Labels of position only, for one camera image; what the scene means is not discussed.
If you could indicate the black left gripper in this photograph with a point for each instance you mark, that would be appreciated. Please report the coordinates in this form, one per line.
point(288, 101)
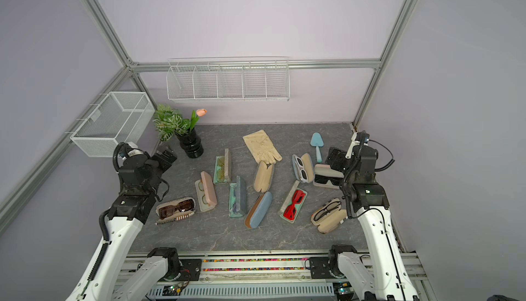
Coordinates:
point(167, 163)

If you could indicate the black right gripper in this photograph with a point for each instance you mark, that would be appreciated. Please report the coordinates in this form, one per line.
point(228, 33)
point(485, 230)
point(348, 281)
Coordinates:
point(339, 156)

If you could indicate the grey case red glasses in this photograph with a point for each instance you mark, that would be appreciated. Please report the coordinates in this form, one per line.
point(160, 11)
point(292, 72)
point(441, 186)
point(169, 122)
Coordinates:
point(293, 203)

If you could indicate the blue brown glasses case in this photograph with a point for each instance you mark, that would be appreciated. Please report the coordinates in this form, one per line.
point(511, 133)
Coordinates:
point(259, 210)

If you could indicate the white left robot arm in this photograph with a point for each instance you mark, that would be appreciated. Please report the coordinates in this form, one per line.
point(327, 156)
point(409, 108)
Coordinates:
point(140, 176)

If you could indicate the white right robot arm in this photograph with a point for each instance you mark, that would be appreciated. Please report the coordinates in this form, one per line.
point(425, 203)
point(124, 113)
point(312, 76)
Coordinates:
point(366, 201)

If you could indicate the case with white sunglasses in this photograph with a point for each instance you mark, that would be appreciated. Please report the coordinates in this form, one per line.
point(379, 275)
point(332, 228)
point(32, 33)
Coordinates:
point(303, 168)

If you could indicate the beige case brown sunglasses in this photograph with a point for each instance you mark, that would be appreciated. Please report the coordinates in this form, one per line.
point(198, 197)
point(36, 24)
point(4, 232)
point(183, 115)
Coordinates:
point(176, 210)

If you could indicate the pink open glasses case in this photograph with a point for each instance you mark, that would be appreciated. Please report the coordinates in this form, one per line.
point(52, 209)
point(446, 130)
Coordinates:
point(206, 194)

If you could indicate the beige case black glasses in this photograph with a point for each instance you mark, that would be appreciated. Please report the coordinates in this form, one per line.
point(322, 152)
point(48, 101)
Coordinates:
point(329, 217)

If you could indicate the green glasses case open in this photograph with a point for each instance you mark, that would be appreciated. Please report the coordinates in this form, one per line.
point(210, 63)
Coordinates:
point(222, 173)

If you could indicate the teal grey open case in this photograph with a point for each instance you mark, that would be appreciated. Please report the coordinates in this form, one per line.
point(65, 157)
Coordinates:
point(238, 198)

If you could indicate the teal small trowel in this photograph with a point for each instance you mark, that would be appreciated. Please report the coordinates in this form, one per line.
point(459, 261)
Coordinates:
point(317, 143)

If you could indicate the black glossy vase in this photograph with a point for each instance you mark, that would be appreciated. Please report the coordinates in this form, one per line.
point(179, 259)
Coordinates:
point(191, 144)

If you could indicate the green artificial plant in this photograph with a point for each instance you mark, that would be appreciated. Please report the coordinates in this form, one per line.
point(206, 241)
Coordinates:
point(169, 122)

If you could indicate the pink tulip flower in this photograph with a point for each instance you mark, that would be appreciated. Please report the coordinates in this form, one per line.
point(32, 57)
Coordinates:
point(201, 112)

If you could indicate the beige fabric glove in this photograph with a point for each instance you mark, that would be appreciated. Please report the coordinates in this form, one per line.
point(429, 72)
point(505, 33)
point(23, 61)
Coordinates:
point(262, 148)

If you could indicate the white wire basket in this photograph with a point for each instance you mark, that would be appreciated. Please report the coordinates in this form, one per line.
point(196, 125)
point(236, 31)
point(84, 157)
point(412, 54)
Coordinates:
point(121, 116)

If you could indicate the long white wire shelf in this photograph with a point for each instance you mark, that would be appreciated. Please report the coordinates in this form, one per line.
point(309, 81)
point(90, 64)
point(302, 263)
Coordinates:
point(228, 79)

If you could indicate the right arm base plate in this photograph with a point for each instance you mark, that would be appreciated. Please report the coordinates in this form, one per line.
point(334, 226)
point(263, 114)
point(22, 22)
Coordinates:
point(319, 268)

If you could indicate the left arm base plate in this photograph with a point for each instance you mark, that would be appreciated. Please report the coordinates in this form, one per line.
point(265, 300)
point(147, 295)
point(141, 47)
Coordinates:
point(189, 271)

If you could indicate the aluminium mounting rail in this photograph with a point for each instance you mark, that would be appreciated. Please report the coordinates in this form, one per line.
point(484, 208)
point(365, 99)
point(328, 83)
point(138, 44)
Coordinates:
point(273, 266)

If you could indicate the white vented cable duct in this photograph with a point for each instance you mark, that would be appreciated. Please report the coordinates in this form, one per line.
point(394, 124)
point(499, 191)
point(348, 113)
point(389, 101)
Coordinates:
point(260, 291)

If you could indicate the aluminium frame post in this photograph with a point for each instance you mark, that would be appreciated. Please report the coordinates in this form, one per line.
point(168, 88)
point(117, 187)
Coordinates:
point(105, 27)

